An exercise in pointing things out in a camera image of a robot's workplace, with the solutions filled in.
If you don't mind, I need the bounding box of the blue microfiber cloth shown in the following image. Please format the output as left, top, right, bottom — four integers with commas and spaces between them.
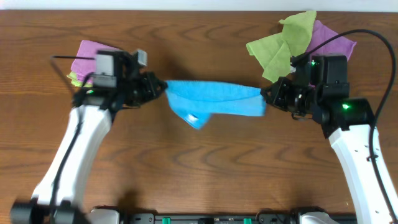
165, 80, 266, 129

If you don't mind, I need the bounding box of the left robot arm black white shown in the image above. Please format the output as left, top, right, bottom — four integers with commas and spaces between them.
10, 49, 167, 224

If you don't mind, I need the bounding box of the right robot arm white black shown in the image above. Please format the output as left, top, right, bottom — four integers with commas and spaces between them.
261, 54, 397, 223

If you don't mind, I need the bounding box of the folded purple cloth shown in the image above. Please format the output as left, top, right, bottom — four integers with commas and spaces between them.
71, 40, 116, 82

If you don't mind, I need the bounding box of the loose green microfiber cloth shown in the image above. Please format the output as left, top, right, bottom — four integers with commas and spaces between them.
246, 11, 317, 83

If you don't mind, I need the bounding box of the folded green cloth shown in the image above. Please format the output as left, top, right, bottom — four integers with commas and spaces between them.
67, 72, 93, 88

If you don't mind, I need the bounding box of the loose purple microfiber cloth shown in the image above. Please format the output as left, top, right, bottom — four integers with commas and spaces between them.
304, 19, 357, 62

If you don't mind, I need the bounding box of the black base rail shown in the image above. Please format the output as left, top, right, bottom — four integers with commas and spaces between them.
120, 213, 288, 224

